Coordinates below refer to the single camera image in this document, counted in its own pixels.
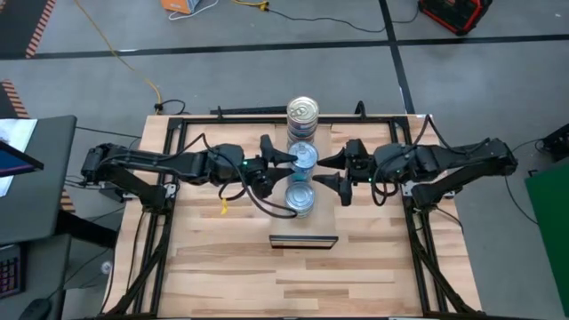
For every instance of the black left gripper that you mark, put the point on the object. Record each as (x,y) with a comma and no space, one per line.
(260,178)

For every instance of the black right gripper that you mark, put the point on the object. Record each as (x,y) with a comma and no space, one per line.
(358,169)

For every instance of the silver can olive green label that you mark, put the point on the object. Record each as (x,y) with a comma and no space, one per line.
(300,212)

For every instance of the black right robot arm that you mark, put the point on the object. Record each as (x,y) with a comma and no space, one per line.
(467,155)

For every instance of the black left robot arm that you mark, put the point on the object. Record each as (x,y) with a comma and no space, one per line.
(178,162)

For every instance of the long black bar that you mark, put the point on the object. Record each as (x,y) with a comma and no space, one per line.
(249,109)

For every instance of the black clamp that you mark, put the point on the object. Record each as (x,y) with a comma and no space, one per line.
(360,109)

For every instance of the orange box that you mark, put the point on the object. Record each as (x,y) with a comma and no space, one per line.
(178,4)

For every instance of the red toolbox on floor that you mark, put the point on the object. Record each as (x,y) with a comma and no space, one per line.
(453,13)

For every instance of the small round grey object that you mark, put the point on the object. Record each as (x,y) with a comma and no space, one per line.
(106,267)

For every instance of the green panel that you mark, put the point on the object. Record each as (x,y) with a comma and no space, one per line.
(551,231)

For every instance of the black box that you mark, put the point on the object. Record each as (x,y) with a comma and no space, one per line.
(559,142)

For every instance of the grey desk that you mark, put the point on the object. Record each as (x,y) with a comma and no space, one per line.
(44,186)
(44,275)

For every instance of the white paper sheet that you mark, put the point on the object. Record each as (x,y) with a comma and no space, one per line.
(18,131)

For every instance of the dark monitor blue screen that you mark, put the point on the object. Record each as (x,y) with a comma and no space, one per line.
(13,162)

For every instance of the black mat orange striped edge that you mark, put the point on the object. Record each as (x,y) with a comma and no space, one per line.
(6,104)
(18,26)

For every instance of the black computer mouse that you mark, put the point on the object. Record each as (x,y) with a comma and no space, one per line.
(32,309)

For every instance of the black keyboard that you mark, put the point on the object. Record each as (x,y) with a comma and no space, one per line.
(9,271)

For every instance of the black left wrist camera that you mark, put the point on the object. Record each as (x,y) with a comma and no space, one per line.
(226,153)

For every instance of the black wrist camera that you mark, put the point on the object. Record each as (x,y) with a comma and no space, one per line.
(391,155)
(226,153)

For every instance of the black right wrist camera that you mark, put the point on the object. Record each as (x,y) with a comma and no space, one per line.
(391,155)

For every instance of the silver corner bracket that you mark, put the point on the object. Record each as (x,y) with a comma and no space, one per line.
(171,191)
(406,191)

